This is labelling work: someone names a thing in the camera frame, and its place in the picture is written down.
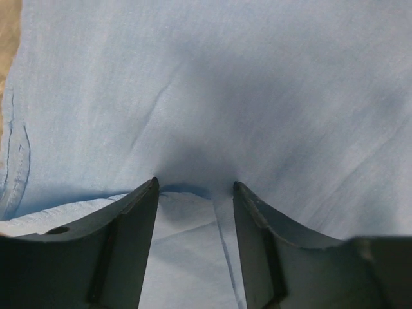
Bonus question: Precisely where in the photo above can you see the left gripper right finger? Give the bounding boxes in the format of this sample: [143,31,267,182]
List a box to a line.
[233,182,411,308]

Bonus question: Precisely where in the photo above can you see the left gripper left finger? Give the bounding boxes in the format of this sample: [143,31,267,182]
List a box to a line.
[1,178,160,308]

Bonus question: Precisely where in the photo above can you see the light blue long sleeve shirt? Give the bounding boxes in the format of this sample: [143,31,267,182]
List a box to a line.
[1,1,411,308]

